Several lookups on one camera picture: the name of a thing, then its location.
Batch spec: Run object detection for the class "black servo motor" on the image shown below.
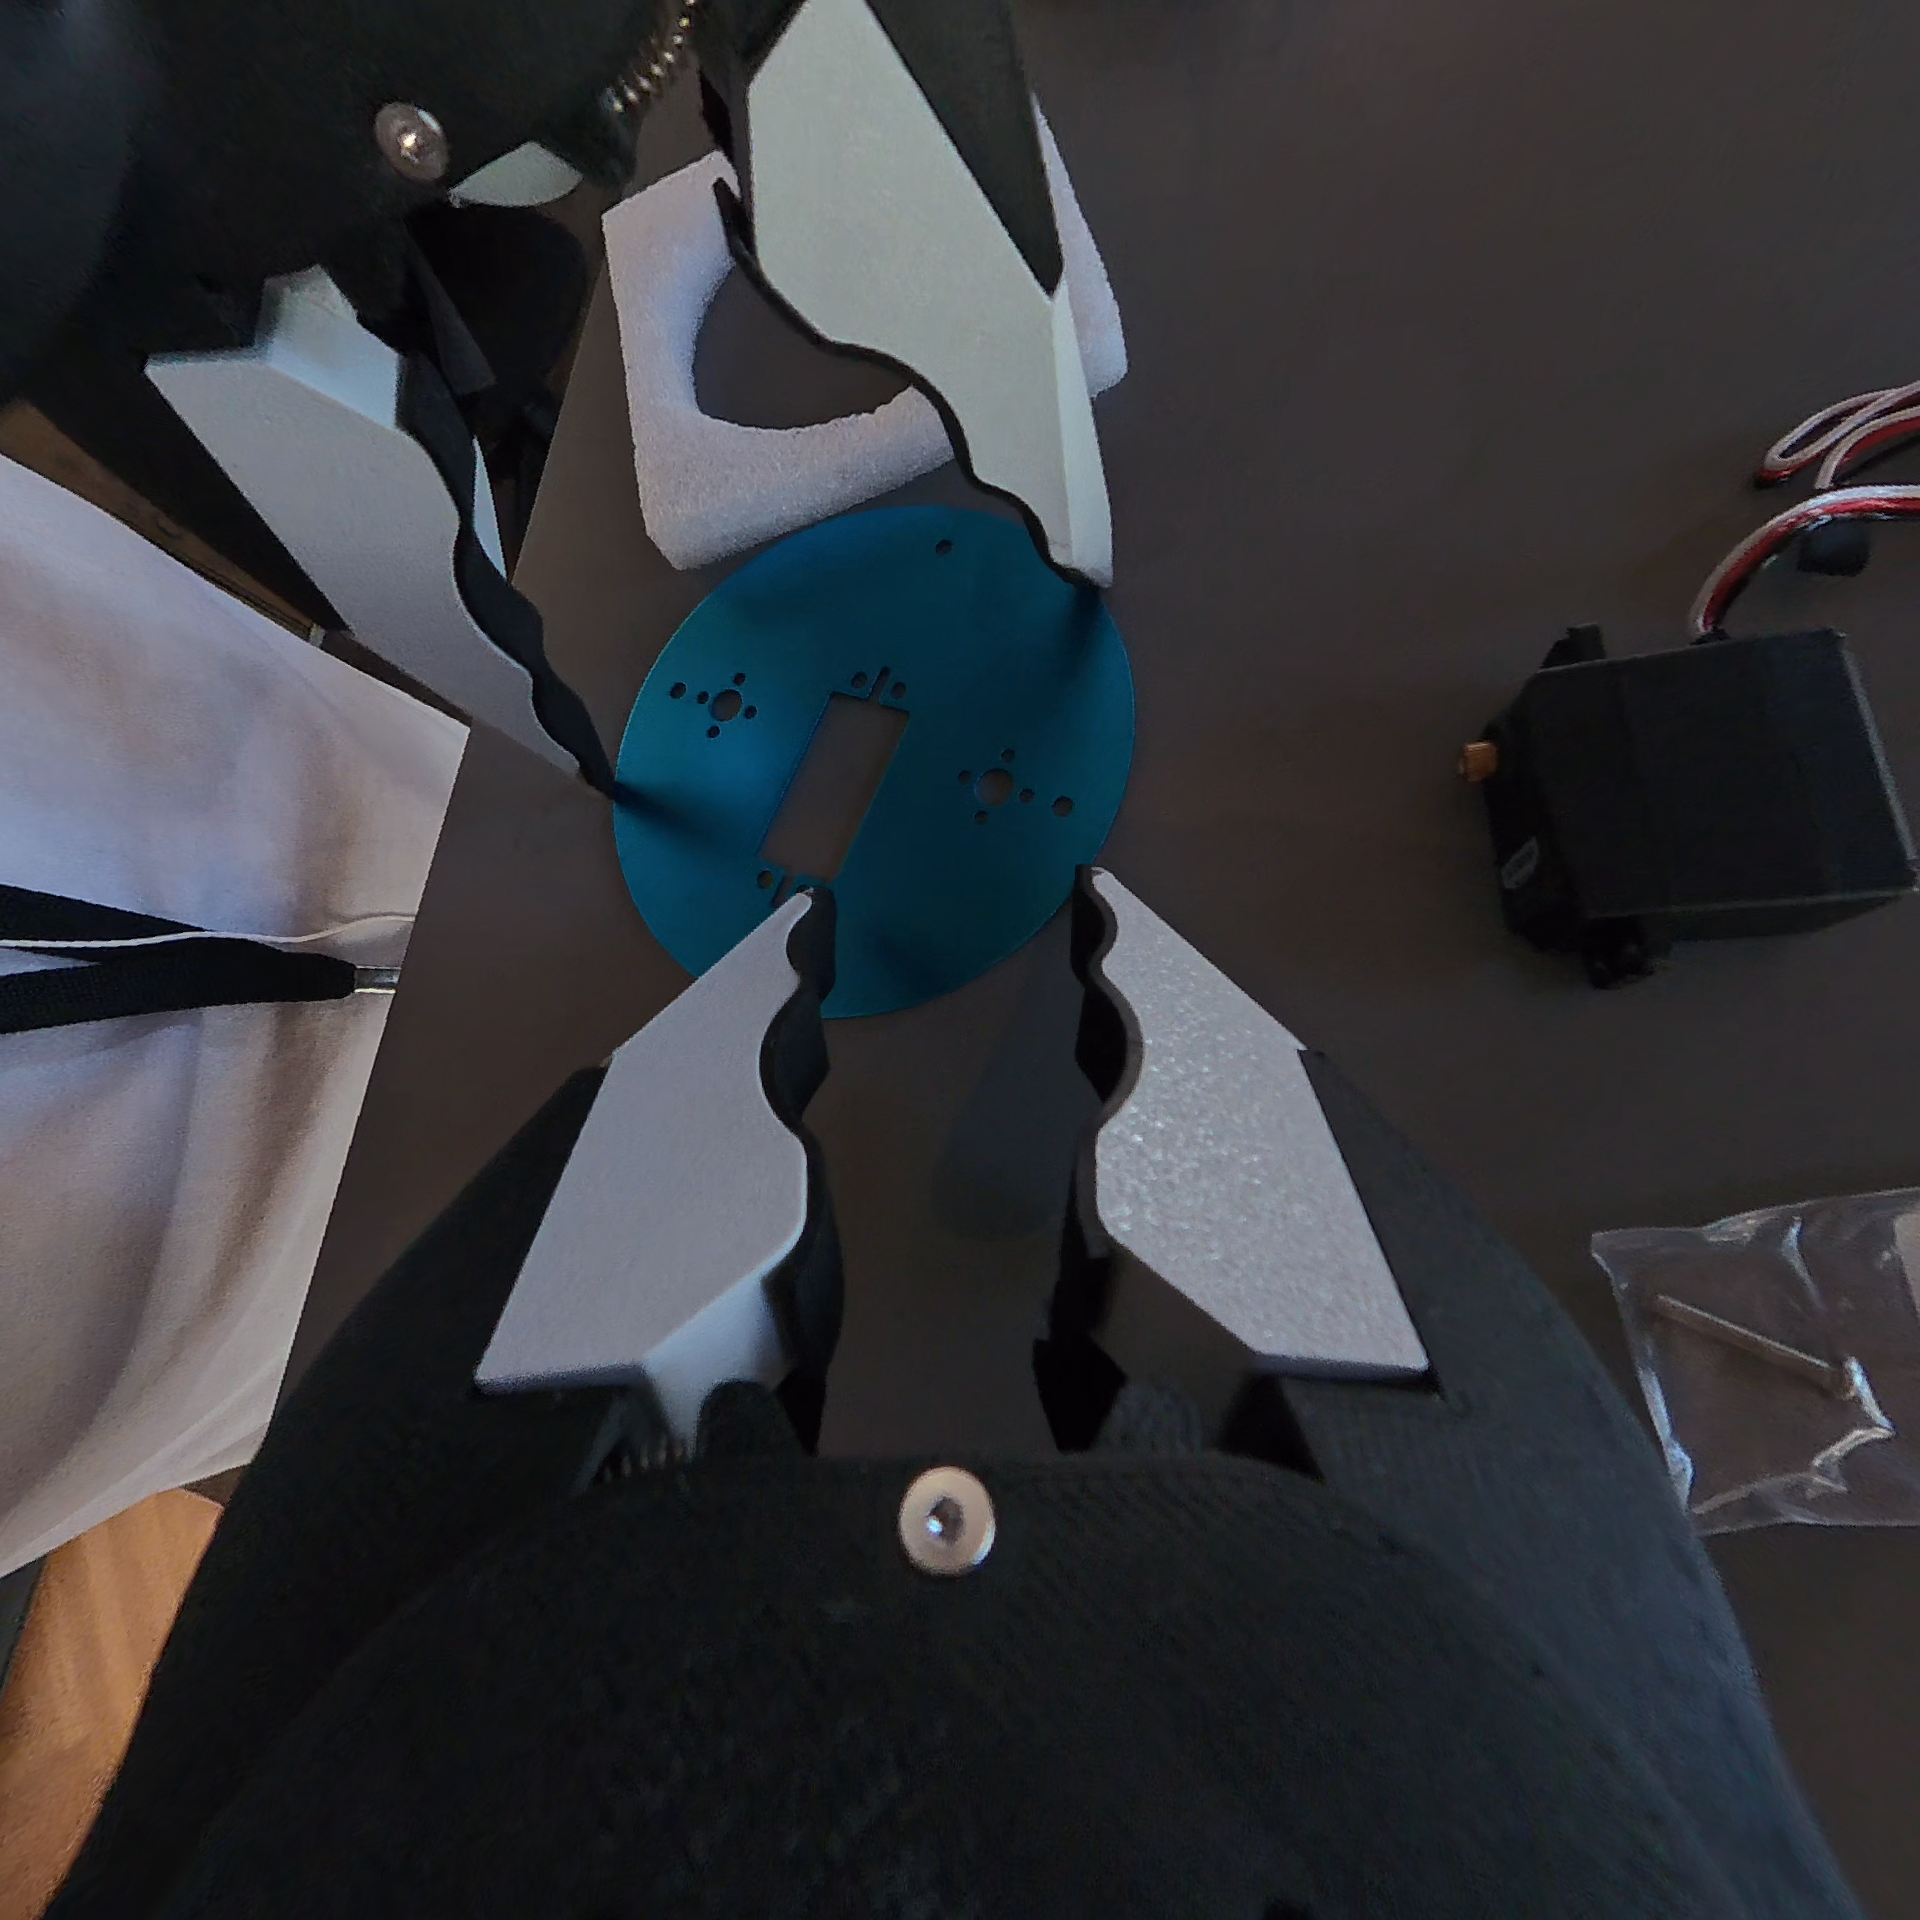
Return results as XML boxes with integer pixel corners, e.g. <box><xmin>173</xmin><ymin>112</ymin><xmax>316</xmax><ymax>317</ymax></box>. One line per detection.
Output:
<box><xmin>1463</xmin><ymin>622</ymin><xmax>1920</xmax><ymax>989</ymax></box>

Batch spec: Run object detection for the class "long silver screw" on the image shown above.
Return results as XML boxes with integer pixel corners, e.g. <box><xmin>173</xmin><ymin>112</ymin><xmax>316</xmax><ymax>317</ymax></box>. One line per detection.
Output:
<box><xmin>1649</xmin><ymin>1293</ymin><xmax>1862</xmax><ymax>1401</ymax></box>

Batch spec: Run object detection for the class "blue round metal plate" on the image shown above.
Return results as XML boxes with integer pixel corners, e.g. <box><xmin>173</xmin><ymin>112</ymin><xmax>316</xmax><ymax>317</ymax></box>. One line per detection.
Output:
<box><xmin>612</xmin><ymin>504</ymin><xmax>1136</xmax><ymax>1021</ymax></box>

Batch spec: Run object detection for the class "black lanyard strap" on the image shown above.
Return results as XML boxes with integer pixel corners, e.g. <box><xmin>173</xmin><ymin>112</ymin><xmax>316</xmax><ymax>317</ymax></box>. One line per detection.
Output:
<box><xmin>0</xmin><ymin>883</ymin><xmax>404</xmax><ymax>1039</ymax></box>

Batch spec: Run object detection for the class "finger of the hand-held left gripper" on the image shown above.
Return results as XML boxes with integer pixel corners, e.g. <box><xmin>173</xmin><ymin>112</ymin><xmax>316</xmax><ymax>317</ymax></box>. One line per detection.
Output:
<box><xmin>142</xmin><ymin>269</ymin><xmax>619</xmax><ymax>798</ymax></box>
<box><xmin>701</xmin><ymin>0</ymin><xmax>1121</xmax><ymax>590</ymax></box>

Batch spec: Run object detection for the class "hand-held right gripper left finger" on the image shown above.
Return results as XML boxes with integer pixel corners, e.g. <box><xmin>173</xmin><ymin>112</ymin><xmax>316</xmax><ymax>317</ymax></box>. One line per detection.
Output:
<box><xmin>473</xmin><ymin>885</ymin><xmax>846</xmax><ymax>1444</ymax></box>

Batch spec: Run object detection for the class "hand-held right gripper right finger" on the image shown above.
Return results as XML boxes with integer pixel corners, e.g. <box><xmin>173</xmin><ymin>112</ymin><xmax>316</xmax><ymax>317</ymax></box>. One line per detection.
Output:
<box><xmin>1031</xmin><ymin>863</ymin><xmax>1432</xmax><ymax>1453</ymax></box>

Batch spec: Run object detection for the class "white foam frame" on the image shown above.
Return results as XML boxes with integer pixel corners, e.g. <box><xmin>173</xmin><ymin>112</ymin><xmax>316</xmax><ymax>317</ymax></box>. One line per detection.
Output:
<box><xmin>599</xmin><ymin>88</ymin><xmax>1129</xmax><ymax>572</ymax></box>

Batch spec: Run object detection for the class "dark grey desk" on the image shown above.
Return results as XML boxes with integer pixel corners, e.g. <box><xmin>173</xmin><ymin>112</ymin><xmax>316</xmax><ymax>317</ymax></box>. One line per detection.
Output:
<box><xmin>285</xmin><ymin>0</ymin><xmax>1920</xmax><ymax>1920</ymax></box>

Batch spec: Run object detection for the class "clear plastic bag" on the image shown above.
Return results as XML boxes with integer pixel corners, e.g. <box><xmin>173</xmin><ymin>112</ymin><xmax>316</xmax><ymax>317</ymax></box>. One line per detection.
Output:
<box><xmin>1590</xmin><ymin>1188</ymin><xmax>1920</xmax><ymax>1535</ymax></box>

